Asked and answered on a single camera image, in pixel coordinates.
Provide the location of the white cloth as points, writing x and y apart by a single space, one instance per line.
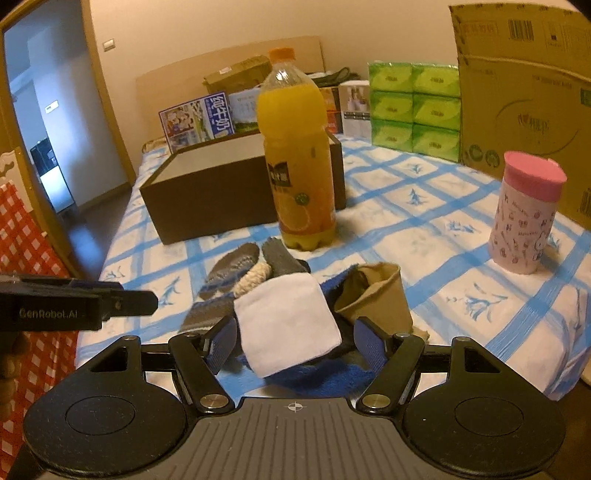
286 323

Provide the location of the black bag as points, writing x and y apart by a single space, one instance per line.
332 78

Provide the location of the cream knit sock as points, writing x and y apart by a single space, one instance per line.
251 279

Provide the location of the blue printed milk carton box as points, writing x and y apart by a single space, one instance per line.
194 120

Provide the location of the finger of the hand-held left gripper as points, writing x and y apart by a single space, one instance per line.
134 302

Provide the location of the pink lidded cup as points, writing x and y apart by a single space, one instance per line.
521 221

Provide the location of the khaki cloth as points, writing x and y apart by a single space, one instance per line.
383 295

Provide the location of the stack of green tissue packs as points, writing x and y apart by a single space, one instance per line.
415 110

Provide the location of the orange printed box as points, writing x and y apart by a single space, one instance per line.
332 106

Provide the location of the small brown cardboard box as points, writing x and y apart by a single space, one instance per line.
235 74

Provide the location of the wall switch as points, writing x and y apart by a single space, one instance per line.
109 45

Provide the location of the red checked cloth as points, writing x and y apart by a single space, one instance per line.
32 249

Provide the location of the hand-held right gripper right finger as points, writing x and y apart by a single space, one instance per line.
369 344

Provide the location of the grey sock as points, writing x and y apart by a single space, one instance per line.
281 258

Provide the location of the striped knit sock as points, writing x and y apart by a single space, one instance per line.
231 267

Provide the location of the orange juice bottle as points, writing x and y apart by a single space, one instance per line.
295 138

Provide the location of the white product box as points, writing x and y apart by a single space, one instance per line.
355 110

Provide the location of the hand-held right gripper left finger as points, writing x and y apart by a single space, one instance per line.
221 341

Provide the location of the white and blue carton box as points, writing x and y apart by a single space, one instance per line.
244 110

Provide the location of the large cardboard box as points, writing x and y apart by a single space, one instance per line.
521 92

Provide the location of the blue towel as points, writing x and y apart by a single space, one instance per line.
314 381

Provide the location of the white hallway cabinet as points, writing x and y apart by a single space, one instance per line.
57 184

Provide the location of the person's left hand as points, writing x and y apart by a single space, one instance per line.
8 369

